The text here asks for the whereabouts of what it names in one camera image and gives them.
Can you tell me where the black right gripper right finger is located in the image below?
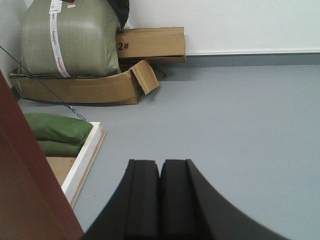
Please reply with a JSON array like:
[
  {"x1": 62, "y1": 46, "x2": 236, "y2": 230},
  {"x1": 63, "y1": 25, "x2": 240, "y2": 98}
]
[{"x1": 160, "y1": 159, "x2": 284, "y2": 240}]

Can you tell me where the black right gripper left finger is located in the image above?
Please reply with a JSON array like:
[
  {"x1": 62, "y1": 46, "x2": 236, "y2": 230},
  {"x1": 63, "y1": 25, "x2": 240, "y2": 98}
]
[{"x1": 82, "y1": 159, "x2": 160, "y2": 240}]

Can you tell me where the brown wooden door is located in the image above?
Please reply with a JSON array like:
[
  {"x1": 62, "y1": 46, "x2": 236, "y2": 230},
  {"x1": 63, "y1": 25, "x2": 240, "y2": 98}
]
[{"x1": 0, "y1": 76, "x2": 84, "y2": 240}]

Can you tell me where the plywood base board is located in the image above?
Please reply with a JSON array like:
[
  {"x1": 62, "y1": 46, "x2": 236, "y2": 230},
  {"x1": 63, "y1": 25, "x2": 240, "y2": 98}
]
[{"x1": 46, "y1": 122, "x2": 106, "y2": 208}]

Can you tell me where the lower green sandbag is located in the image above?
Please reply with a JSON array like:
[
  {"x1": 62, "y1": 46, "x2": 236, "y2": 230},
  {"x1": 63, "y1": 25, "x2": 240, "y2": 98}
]
[{"x1": 37, "y1": 140, "x2": 83, "y2": 157}]

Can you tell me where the green sandbag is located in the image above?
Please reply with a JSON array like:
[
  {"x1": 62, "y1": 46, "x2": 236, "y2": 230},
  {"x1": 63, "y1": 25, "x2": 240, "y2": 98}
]
[
  {"x1": 37, "y1": 140, "x2": 83, "y2": 157},
  {"x1": 24, "y1": 112, "x2": 93, "y2": 144}
]

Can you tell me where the upper green sandbag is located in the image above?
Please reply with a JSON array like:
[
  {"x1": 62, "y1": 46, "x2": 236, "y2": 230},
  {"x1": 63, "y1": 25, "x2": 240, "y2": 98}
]
[{"x1": 24, "y1": 112, "x2": 93, "y2": 144}]

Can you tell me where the open flat cardboard box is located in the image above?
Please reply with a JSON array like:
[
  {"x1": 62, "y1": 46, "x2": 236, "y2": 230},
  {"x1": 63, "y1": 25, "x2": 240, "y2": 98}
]
[{"x1": 9, "y1": 60, "x2": 159, "y2": 105}]

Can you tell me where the large olive woven sack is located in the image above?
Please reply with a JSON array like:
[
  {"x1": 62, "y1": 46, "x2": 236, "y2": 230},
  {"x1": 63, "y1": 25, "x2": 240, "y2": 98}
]
[{"x1": 20, "y1": 0, "x2": 121, "y2": 78}]

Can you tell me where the black cloth on sack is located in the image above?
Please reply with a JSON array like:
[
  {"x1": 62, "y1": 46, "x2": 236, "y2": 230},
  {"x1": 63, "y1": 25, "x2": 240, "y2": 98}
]
[{"x1": 108, "y1": 0, "x2": 130, "y2": 30}]

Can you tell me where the white wooden edge rail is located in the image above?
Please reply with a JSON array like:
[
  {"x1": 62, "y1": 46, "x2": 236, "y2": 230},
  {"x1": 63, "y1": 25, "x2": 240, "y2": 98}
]
[{"x1": 61, "y1": 122, "x2": 106, "y2": 204}]

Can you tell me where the thin dark tension cable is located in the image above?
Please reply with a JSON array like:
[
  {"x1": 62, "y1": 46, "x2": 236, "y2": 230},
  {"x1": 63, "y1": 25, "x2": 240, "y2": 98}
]
[{"x1": 0, "y1": 45, "x2": 88, "y2": 122}]

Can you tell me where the closed cardboard box by wall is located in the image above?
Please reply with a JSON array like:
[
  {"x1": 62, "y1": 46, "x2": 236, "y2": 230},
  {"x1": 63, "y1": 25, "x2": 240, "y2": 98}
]
[{"x1": 116, "y1": 27, "x2": 186, "y2": 63}]

